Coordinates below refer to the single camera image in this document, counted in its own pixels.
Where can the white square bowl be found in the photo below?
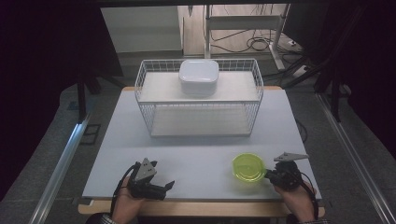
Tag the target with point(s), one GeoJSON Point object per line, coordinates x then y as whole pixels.
{"type": "Point", "coordinates": [198, 74]}

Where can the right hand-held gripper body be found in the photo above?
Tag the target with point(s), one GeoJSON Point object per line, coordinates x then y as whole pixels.
{"type": "Point", "coordinates": [288, 177]}

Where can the person's right hand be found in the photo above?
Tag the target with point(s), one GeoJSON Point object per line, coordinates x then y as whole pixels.
{"type": "Point", "coordinates": [299, 202]}

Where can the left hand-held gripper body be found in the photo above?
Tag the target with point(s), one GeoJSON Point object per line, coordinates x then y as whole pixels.
{"type": "Point", "coordinates": [138, 185]}

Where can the metal floor rail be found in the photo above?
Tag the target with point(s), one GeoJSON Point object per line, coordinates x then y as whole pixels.
{"type": "Point", "coordinates": [62, 165]}
{"type": "Point", "coordinates": [351, 149]}

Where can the person's left hand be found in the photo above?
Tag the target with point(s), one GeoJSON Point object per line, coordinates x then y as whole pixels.
{"type": "Point", "coordinates": [127, 208]}

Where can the white desk frame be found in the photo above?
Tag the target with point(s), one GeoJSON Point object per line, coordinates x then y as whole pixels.
{"type": "Point", "coordinates": [243, 22]}

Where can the green round bowl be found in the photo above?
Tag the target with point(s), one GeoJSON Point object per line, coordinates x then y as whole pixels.
{"type": "Point", "coordinates": [247, 168]}

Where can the white power strip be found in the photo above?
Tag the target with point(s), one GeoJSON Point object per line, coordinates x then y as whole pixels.
{"type": "Point", "coordinates": [301, 71]}

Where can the small white adapter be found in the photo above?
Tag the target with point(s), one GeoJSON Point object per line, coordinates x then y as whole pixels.
{"type": "Point", "coordinates": [292, 43]}

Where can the black stand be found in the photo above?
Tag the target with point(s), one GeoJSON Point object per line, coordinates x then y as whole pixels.
{"type": "Point", "coordinates": [81, 99]}
{"type": "Point", "coordinates": [335, 93]}

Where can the white panel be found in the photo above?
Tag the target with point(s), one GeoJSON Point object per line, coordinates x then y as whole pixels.
{"type": "Point", "coordinates": [140, 29]}

